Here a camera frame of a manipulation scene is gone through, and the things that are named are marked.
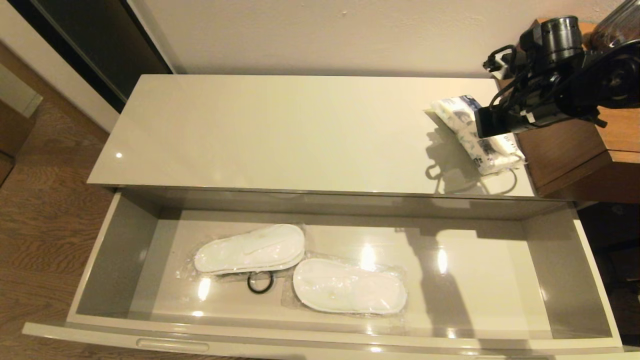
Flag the white slippers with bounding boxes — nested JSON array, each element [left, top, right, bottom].
[[281, 257, 408, 316], [176, 223, 307, 281]]

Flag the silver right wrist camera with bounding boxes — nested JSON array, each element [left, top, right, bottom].
[[482, 45, 521, 81]]

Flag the dark door panel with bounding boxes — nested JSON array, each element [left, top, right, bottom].
[[7, 0, 175, 115]]

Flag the white door frame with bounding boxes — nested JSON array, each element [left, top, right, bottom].
[[0, 0, 122, 134]]

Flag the small black ring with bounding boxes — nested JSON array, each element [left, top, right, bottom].
[[247, 271, 275, 295]]

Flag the white flat panel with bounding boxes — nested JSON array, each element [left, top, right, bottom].
[[0, 62, 44, 119]]

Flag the glossy white cabinet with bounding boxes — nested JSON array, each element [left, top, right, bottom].
[[86, 74, 576, 213]]

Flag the glossy white drawer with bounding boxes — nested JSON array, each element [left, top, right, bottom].
[[22, 189, 625, 360]]

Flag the brown wooden side cabinet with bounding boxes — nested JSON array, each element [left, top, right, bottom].
[[495, 19, 640, 204]]

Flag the brown wooden box furniture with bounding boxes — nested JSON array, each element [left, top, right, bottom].
[[0, 100, 36, 188]]

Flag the dark ribbed glass vase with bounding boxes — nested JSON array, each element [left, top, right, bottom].
[[590, 0, 640, 51]]

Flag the white blue printed packet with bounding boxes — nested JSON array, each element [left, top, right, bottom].
[[430, 95, 527, 176]]

